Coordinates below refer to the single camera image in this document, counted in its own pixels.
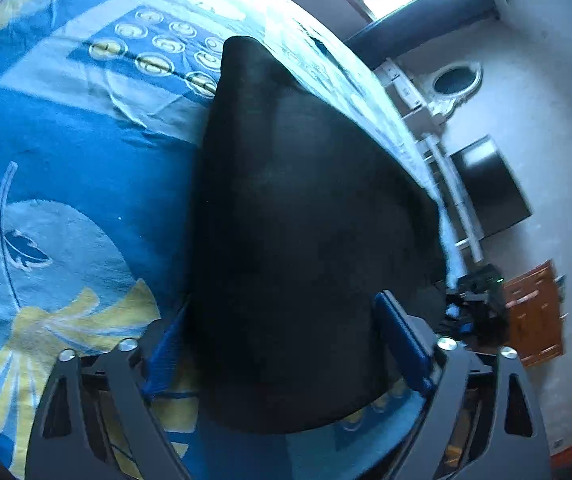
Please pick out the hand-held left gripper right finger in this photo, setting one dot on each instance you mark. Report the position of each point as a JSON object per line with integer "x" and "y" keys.
{"x": 405, "y": 345}

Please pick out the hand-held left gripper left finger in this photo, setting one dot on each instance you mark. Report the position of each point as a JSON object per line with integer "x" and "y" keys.
{"x": 166, "y": 352}

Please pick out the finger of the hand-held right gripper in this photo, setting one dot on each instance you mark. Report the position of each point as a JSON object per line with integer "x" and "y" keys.
{"x": 453, "y": 312}

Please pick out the black pants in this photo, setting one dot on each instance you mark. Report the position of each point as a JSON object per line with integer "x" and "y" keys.
{"x": 306, "y": 240}

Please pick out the brown wooden cabinet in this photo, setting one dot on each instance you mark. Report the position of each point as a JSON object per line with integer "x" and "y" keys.
{"x": 535, "y": 312}

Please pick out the black television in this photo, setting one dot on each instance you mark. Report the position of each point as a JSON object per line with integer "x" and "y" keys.
{"x": 493, "y": 187}

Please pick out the white tv cabinet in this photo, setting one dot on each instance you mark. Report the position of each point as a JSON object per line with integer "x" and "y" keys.
{"x": 445, "y": 170}

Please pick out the blue printed blanket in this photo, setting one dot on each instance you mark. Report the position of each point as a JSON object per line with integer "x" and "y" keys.
{"x": 76, "y": 160}

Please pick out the dark curtain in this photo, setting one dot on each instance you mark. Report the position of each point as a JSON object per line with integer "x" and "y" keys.
{"x": 430, "y": 17}

